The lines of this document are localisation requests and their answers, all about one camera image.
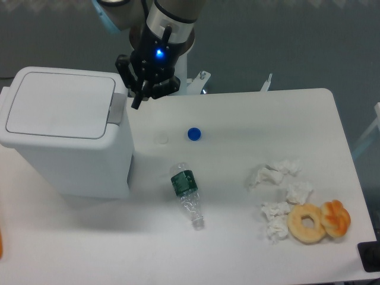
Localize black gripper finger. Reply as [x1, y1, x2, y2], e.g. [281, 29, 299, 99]
[143, 76, 180, 99]
[115, 54, 145, 109]

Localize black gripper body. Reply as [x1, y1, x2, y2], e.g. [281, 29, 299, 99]
[131, 25, 182, 84]

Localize white lidded trash can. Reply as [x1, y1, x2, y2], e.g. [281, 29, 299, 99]
[1, 66, 134, 199]

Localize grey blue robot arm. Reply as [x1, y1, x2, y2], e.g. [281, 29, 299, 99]
[92, 1, 205, 109]

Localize white mounting plate with bolt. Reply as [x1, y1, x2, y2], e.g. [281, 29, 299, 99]
[186, 71, 211, 95]

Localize blue bottle cap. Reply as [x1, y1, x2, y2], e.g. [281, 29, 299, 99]
[187, 127, 202, 141]

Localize white bottle cap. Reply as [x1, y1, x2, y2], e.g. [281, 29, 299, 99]
[156, 134, 169, 145]

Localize crushed clear plastic bottle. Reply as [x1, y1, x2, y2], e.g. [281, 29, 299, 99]
[170, 162, 204, 230]

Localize crumpled white tissue left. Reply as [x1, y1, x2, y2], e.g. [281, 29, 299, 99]
[248, 167, 284, 190]

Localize crumpled white tissue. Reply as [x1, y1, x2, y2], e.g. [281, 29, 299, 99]
[261, 202, 291, 221]
[266, 159, 302, 176]
[286, 182, 313, 205]
[248, 167, 284, 190]
[266, 216, 289, 244]

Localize crumpled white tissue top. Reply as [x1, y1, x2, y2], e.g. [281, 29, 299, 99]
[266, 159, 302, 176]

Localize crumpled white tissue lower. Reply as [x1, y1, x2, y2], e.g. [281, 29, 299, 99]
[261, 202, 291, 221]

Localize crumpled white tissue middle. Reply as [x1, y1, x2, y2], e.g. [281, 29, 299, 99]
[286, 182, 313, 205]

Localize crumpled white tissue bottom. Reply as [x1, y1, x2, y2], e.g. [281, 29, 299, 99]
[266, 216, 289, 244]

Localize orange twisted bread roll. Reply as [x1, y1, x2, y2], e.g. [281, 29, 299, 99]
[320, 199, 351, 238]

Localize orange object at edge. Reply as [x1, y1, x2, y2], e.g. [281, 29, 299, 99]
[0, 231, 4, 259]

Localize black device at edge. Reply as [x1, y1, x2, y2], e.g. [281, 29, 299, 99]
[357, 241, 379, 273]

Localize white bracket behind table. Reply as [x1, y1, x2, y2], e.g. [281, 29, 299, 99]
[260, 73, 273, 92]

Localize plain ring donut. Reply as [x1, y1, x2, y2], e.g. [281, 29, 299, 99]
[287, 203, 326, 244]

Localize white frame at right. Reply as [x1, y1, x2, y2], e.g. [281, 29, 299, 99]
[351, 102, 379, 161]

